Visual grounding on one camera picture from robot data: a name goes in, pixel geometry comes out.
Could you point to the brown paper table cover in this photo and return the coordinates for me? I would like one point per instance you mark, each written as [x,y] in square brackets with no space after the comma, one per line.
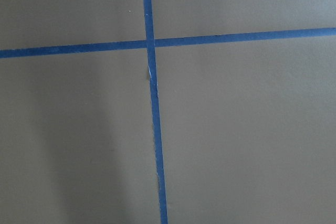
[167,111]

